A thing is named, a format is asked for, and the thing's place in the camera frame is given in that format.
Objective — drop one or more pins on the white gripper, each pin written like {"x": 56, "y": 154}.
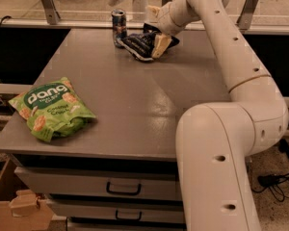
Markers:
{"x": 166, "y": 19}

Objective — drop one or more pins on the blue chip bag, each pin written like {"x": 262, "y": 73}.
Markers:
{"x": 140, "y": 46}

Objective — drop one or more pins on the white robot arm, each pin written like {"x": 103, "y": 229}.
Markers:
{"x": 213, "y": 139}

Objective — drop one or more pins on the redbull can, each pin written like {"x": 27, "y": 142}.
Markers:
{"x": 119, "y": 26}

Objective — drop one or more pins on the green dang chip bag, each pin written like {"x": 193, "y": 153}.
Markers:
{"x": 52, "y": 110}

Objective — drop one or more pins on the grey drawer cabinet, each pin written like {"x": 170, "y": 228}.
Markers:
{"x": 132, "y": 138}

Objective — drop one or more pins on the cardboard box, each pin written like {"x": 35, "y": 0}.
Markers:
{"x": 20, "y": 208}

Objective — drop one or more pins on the right metal bracket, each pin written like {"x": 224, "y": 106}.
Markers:
{"x": 245, "y": 18}

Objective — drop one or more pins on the left metal bracket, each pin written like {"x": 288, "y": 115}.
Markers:
{"x": 51, "y": 14}

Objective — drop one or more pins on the top drawer black handle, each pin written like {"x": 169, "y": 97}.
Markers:
{"x": 123, "y": 189}

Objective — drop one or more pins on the drawer black handle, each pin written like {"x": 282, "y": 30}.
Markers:
{"x": 123, "y": 189}
{"x": 125, "y": 215}

